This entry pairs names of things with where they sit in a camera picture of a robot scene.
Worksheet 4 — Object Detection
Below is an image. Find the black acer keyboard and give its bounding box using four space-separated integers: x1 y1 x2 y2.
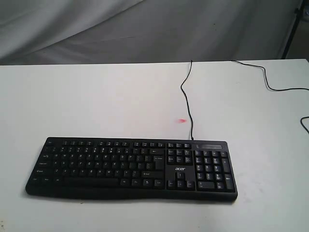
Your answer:
25 137 238 202

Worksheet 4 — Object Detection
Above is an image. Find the grey backdrop cloth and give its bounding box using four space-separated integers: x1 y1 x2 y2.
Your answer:
0 0 303 65

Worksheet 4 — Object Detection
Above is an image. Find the black tripod stand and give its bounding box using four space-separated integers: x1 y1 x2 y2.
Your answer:
281 0 306 59

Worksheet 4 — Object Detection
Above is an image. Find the black keyboard cable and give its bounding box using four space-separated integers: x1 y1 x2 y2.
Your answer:
181 59 195 141

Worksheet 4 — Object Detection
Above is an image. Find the black cable loop right edge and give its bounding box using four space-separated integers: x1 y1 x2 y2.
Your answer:
300 116 309 134

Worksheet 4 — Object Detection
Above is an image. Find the black cable at right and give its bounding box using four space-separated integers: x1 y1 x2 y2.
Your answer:
229 59 309 92

